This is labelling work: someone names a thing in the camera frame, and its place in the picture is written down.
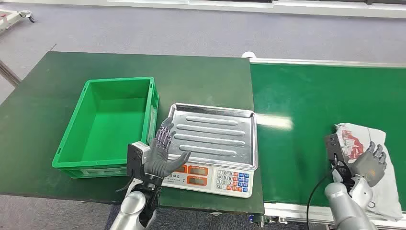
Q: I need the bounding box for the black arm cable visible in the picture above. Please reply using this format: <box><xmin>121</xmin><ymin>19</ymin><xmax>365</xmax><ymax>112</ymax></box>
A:
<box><xmin>115</xmin><ymin>176</ymin><xmax>136</xmax><ymax>193</ymax></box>
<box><xmin>306</xmin><ymin>160</ymin><xmax>339</xmax><ymax>230</ymax></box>

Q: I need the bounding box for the grey metal floor rail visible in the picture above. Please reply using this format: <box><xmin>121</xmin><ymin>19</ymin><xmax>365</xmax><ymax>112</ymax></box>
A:
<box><xmin>0</xmin><ymin>59</ymin><xmax>22</xmax><ymax>87</ymax></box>

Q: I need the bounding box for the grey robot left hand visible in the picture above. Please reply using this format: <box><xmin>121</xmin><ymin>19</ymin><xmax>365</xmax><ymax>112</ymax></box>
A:
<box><xmin>144</xmin><ymin>117</ymin><xmax>192</xmax><ymax>179</ymax></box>

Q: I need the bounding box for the green plastic crate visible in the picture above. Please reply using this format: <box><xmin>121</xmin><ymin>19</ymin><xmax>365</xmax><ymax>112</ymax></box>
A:
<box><xmin>51</xmin><ymin>77</ymin><xmax>160</xmax><ymax>179</ymax></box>

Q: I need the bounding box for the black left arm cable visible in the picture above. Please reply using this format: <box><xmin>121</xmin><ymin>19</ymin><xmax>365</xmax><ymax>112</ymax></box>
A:
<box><xmin>115</xmin><ymin>176</ymin><xmax>136</xmax><ymax>193</ymax></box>

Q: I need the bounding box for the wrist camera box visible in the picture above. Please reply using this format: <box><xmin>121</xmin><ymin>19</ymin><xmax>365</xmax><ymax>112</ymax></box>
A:
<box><xmin>324</xmin><ymin>133</ymin><xmax>346</xmax><ymax>164</ymax></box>
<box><xmin>126</xmin><ymin>142</ymin><xmax>151</xmax><ymax>179</ymax></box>

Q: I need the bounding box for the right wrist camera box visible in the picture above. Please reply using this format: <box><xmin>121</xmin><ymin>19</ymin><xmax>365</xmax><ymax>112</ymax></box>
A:
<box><xmin>324</xmin><ymin>133</ymin><xmax>346</xmax><ymax>164</ymax></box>

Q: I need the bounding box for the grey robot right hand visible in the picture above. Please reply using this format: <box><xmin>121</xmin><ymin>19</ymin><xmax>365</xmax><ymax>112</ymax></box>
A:
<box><xmin>350</xmin><ymin>142</ymin><xmax>388</xmax><ymax>188</ymax></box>

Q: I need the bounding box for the white electronic scale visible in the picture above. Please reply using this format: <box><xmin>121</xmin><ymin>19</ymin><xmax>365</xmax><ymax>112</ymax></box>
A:
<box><xmin>161</xmin><ymin>161</ymin><xmax>254</xmax><ymax>199</ymax></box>

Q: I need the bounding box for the grey plastic mailer package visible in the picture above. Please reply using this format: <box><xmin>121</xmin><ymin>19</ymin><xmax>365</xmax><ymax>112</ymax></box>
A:
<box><xmin>334</xmin><ymin>123</ymin><xmax>404</xmax><ymax>221</ymax></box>

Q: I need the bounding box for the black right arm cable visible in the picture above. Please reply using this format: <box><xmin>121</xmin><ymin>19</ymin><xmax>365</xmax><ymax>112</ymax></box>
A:
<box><xmin>306</xmin><ymin>160</ymin><xmax>339</xmax><ymax>230</ymax></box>

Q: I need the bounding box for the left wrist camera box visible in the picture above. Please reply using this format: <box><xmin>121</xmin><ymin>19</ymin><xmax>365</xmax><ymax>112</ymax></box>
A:
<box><xmin>126</xmin><ymin>142</ymin><xmax>151</xmax><ymax>179</ymax></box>

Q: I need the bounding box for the white wheeled cart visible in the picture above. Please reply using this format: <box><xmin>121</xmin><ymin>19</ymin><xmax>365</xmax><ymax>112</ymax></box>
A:
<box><xmin>0</xmin><ymin>9</ymin><xmax>35</xmax><ymax>33</ymax></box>

